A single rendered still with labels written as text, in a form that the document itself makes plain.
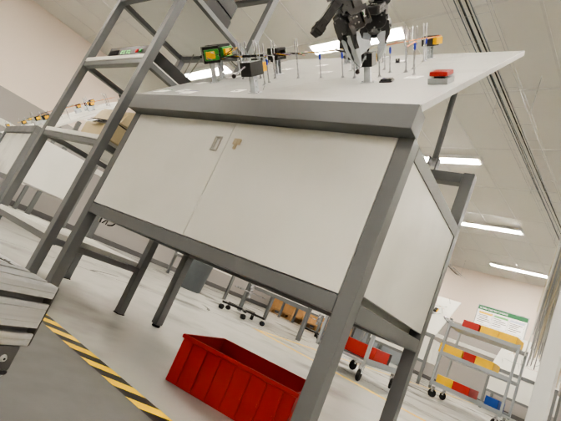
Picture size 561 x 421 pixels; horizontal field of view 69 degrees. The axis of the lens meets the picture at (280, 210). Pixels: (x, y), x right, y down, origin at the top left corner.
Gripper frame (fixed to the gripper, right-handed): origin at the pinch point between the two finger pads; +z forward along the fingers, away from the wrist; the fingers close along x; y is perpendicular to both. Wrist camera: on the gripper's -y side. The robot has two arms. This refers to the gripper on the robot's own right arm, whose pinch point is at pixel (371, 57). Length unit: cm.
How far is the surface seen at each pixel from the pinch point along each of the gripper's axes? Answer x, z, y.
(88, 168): 104, 44, -21
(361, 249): -14, 57, -43
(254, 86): 33.9, 12.6, -15.7
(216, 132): 44, 29, -21
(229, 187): 30, 46, -31
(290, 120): 13.3, 26.2, -28.9
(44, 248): 110, 75, -33
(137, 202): 70, 54, -27
